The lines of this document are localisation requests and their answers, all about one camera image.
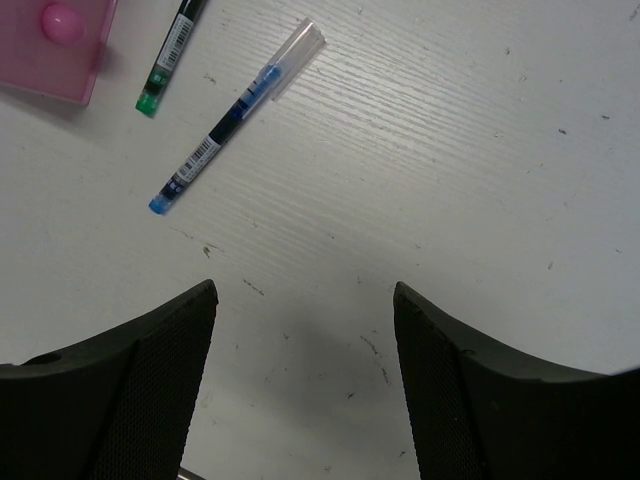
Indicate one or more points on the pink drawer box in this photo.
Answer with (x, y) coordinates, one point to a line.
(54, 48)

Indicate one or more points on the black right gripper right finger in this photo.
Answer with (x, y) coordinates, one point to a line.
(480, 409)

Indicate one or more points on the blue gel pen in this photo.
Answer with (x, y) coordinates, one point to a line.
(300, 48)

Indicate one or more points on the green gel pen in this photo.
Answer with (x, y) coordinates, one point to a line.
(169, 55)

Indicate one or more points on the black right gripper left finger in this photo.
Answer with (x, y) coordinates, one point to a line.
(117, 405)

